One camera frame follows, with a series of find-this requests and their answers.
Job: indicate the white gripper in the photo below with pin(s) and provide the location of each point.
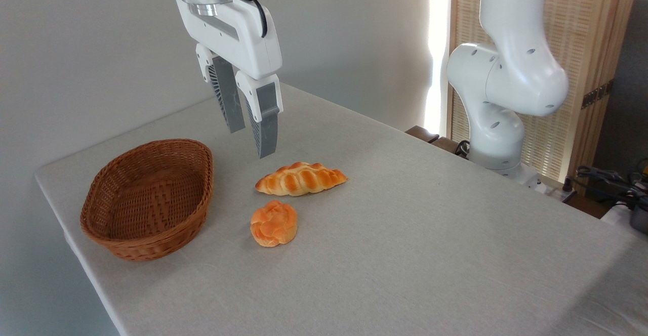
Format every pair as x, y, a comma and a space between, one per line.
238, 37

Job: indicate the long braided bread loaf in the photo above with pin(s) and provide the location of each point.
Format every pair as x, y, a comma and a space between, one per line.
298, 179

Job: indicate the round braided bread bun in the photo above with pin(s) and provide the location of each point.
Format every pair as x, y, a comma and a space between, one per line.
273, 224

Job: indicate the brown woven wicker basket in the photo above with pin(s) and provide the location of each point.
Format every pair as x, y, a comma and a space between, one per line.
152, 199

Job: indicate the dark wooden furniture piece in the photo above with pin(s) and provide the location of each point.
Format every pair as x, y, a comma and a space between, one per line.
422, 133

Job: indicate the grey tablecloth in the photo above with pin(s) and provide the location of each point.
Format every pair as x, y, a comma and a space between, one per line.
405, 250

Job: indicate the wooden folding screen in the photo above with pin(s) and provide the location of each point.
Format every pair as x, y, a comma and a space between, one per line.
582, 22

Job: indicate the black screen hinge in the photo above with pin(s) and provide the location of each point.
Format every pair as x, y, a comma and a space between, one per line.
597, 94

